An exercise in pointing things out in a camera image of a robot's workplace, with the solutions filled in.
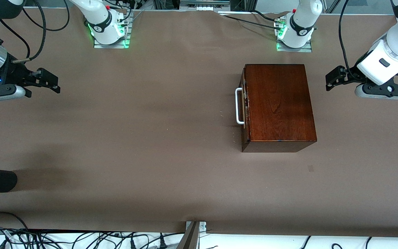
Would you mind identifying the white metal drawer handle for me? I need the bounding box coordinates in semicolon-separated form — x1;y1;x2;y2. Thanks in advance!
235;87;246;125

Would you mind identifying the dark brown wooden door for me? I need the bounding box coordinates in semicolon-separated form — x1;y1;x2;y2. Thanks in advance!
239;67;252;148

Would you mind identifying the dark wooden drawer cabinet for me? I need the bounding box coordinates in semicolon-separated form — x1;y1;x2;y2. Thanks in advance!
242;64;318;153

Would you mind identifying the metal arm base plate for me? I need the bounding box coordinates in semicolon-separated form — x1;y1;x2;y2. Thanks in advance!
94;16;131;49
276;39;313;53

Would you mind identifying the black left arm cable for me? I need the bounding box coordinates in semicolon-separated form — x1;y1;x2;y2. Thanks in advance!
339;0;358;78

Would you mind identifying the black cable to arm base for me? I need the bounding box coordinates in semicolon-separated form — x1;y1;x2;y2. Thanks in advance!
224;10;279;30

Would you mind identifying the black cable with white tag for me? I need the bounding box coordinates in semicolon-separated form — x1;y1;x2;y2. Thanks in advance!
0;227;30;249

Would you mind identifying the black cable with plug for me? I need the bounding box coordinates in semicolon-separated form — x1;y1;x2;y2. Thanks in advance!
95;232;151;249
135;232;186;249

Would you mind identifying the small metal bracket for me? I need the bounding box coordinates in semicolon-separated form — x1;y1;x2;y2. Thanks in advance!
185;221;207;239

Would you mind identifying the dark grey post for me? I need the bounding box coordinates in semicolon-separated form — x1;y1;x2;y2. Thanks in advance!
176;221;200;249

